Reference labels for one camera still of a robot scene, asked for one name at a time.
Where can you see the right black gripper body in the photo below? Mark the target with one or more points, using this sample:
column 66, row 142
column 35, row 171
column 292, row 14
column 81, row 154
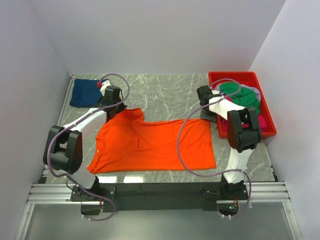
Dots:
column 206, row 114

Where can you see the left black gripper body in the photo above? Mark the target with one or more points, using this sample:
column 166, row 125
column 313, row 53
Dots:
column 120, row 107

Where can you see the orange t shirt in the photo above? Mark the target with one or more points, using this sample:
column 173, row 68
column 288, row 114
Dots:
column 127, row 143

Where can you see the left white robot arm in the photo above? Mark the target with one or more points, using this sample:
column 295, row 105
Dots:
column 64, row 145

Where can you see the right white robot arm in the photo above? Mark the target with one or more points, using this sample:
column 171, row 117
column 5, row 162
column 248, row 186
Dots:
column 243, row 134

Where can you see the lavender t shirt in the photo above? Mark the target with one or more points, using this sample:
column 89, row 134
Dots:
column 254, row 89

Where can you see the folded blue t shirt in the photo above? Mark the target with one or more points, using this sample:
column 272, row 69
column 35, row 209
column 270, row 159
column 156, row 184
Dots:
column 85, row 93

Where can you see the green t shirt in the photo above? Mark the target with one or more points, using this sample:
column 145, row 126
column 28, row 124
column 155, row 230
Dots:
column 245, row 97

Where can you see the red plastic bin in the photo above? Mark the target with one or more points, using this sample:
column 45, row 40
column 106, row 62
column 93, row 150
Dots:
column 249, row 79

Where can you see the magenta t shirt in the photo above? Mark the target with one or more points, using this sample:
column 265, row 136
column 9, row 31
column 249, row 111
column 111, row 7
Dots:
column 261, row 120

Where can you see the black base beam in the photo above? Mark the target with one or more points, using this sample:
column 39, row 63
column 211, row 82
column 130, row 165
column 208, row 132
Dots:
column 171, row 196

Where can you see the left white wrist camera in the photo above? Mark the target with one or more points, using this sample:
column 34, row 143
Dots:
column 102, row 85

